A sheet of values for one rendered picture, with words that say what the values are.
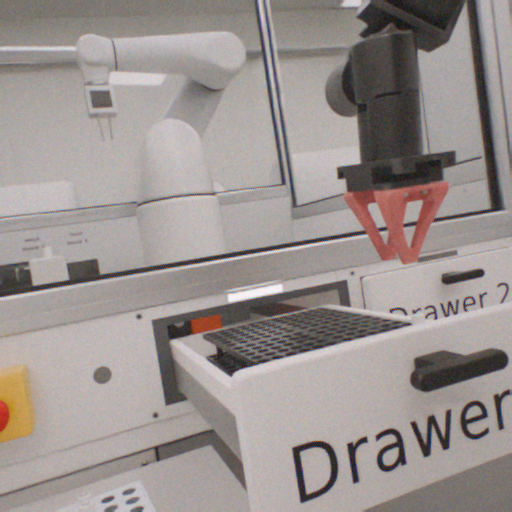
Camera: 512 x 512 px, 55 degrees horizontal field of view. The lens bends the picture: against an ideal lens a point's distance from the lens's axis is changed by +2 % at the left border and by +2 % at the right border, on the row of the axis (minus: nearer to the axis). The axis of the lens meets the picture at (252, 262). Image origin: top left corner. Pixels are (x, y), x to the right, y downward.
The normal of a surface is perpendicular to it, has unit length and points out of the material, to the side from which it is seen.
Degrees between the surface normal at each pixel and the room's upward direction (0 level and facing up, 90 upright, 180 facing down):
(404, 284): 90
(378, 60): 96
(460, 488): 90
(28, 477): 90
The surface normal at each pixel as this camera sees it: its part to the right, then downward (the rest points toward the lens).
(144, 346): 0.35, 0.00
